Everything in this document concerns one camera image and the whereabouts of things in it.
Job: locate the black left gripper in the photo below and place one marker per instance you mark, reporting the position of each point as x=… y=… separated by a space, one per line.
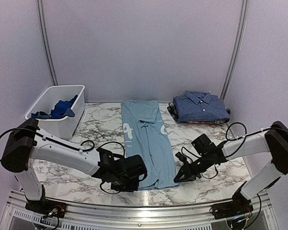
x=134 y=187

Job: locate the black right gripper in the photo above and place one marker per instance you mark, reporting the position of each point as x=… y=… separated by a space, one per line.
x=189 y=176

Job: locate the light blue garment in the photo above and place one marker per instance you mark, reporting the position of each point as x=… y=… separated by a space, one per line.
x=145 y=134

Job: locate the blue checked shirt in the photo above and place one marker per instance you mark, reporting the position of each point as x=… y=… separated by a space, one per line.
x=201 y=107

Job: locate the dark blue garment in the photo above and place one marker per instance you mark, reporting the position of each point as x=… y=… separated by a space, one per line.
x=61 y=110

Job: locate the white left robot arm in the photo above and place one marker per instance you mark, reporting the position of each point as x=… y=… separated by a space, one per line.
x=29 y=142

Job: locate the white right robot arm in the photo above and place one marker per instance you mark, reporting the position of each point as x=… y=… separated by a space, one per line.
x=271 y=141

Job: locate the white plastic laundry bin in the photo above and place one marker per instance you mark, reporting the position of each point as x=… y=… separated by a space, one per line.
x=63 y=128

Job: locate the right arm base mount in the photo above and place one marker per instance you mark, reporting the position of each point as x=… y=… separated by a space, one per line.
x=238 y=206

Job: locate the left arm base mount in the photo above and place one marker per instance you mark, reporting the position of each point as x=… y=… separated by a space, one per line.
x=49 y=208

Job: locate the aluminium front frame rail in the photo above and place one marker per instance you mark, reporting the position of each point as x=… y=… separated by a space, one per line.
x=82 y=216

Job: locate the left wall aluminium post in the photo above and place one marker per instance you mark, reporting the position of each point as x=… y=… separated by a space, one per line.
x=45 y=41

